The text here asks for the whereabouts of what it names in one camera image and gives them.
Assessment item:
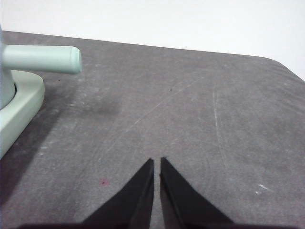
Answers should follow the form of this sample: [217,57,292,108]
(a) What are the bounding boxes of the mint green breakfast machine base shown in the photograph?
[0,70,45,160]

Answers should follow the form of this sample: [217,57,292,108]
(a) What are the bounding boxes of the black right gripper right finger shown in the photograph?
[159,156,236,225]

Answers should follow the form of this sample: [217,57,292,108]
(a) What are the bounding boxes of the mint green pot with handle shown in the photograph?
[0,31,83,111]

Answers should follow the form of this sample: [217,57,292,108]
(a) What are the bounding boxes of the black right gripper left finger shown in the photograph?
[82,157,155,225]

